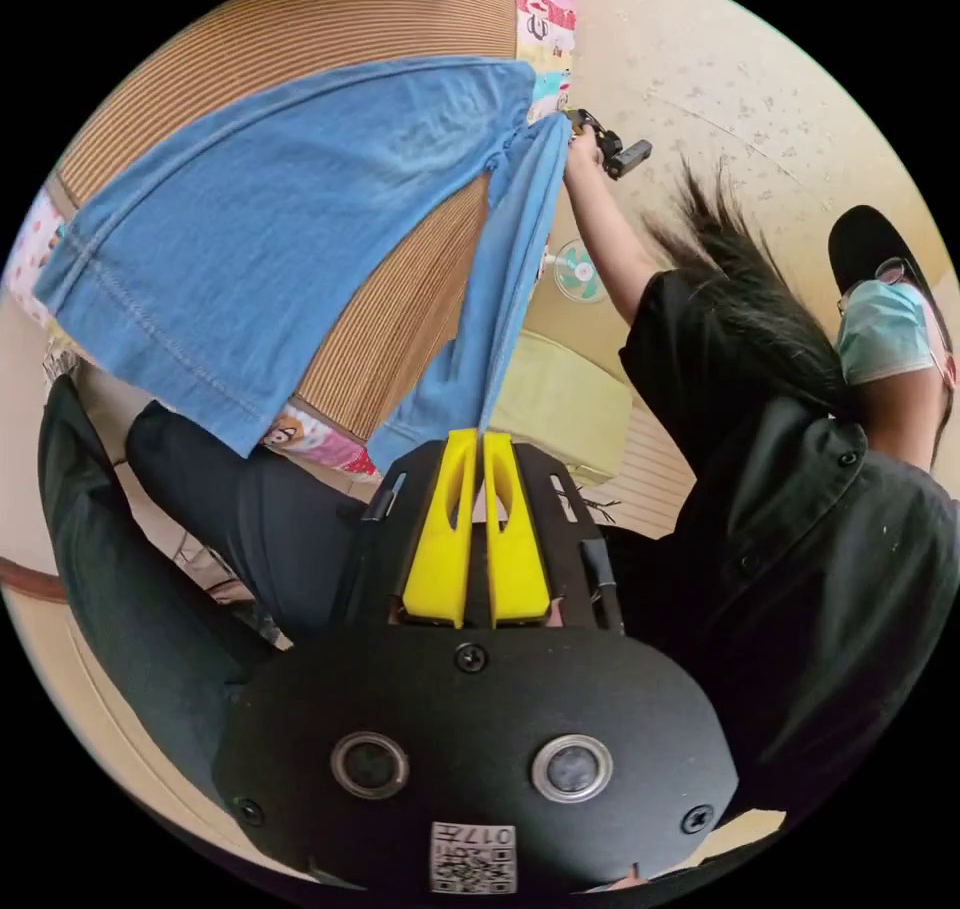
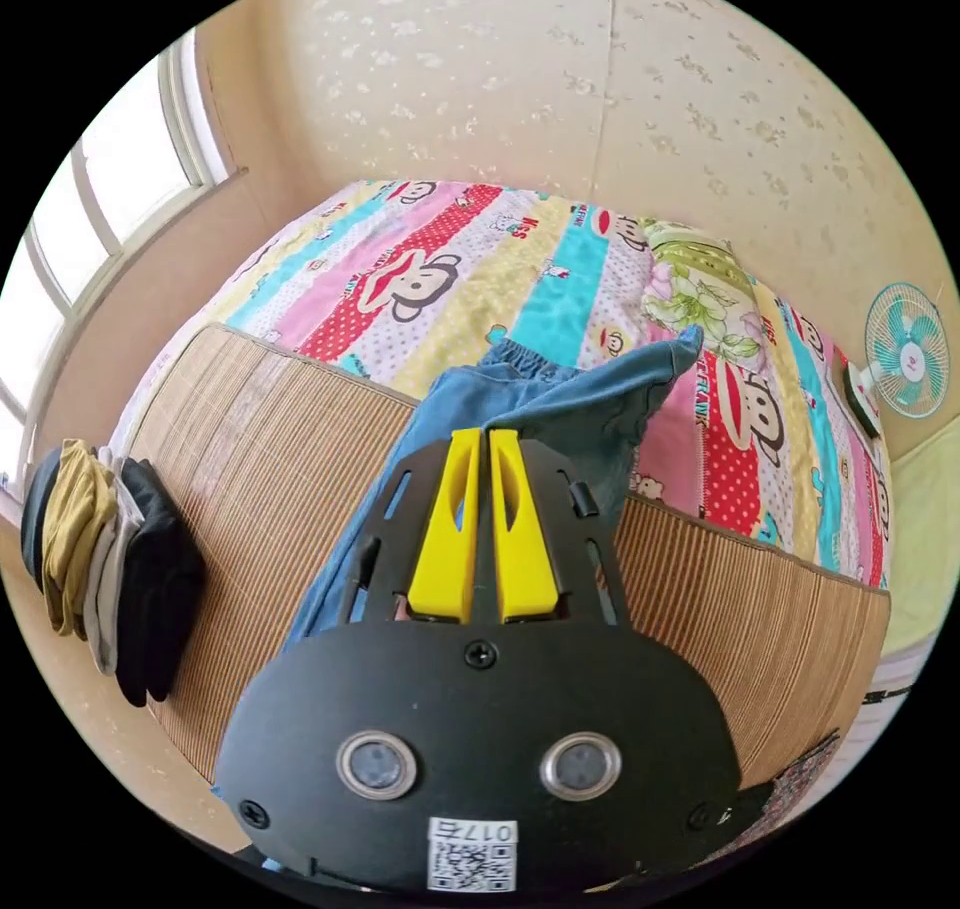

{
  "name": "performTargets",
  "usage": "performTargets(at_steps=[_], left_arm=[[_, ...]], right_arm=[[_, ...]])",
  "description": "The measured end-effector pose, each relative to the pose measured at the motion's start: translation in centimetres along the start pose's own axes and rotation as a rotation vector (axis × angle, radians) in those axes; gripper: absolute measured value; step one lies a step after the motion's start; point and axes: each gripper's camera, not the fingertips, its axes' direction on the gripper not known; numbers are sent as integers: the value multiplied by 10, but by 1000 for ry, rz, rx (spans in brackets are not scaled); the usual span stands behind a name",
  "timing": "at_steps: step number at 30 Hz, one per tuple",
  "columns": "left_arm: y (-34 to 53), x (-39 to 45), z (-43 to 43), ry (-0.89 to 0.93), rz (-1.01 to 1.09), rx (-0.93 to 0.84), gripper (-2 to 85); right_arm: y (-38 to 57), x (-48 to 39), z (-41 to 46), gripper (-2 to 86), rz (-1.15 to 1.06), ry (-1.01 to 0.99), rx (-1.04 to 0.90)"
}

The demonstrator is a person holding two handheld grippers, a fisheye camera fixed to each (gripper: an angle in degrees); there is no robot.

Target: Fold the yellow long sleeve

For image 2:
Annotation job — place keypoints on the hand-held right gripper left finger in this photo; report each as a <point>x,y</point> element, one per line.
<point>448,541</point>

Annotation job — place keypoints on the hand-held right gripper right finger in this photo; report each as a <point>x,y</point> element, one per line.
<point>522,549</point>

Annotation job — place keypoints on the blue denim trousers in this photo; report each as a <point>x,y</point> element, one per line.
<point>540,399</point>

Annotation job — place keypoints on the bed with mat and printed sheet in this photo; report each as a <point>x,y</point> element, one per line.
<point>262,459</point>

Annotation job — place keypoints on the green floral pillow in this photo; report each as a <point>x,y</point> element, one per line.
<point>697,286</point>

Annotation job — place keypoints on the pile of clothes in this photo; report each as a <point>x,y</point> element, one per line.
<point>112,556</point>

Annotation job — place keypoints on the teal and white fan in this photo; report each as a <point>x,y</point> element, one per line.
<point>904,354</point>

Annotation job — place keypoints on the window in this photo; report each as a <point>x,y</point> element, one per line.
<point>112,196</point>

